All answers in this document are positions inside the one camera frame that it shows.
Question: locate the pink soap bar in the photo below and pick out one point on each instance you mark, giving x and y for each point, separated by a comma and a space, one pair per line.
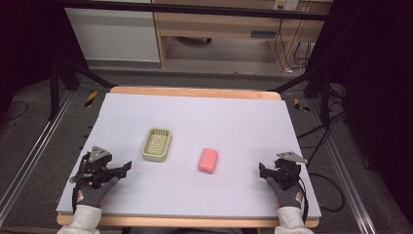
208, 160

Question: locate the black horizontal frame bar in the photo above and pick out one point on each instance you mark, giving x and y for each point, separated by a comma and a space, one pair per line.
195, 9

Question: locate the white cabinet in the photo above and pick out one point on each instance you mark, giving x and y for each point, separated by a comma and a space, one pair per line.
113, 35

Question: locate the wooden desk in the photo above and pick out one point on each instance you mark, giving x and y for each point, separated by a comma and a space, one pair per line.
227, 24

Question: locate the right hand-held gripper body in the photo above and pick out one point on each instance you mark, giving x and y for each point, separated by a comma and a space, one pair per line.
288, 171

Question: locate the wooden table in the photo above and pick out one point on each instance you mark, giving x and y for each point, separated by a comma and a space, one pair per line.
195, 92

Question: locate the person's right hand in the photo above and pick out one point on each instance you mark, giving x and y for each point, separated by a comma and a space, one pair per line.
290, 198

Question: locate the black metal stand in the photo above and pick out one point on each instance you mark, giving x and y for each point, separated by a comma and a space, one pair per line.
324, 97
54, 91

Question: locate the metal floor rail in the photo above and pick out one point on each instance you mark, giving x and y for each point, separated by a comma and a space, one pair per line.
35, 149
344, 182

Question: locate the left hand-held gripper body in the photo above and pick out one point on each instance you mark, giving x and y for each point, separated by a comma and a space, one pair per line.
96, 162

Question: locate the white table mat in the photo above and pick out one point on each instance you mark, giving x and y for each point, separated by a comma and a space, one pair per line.
201, 123

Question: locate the beige plastic soap dish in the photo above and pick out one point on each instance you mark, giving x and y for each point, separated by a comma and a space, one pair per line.
157, 144

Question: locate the black yellow striped floor marker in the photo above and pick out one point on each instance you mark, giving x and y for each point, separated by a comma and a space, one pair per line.
300, 105
91, 98

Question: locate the person's left hand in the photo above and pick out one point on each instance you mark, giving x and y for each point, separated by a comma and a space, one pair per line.
92, 196

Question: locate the dark curtain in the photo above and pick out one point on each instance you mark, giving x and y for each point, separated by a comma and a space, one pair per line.
380, 97
29, 42

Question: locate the white wall outlet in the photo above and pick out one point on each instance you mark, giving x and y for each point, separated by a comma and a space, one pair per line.
285, 4

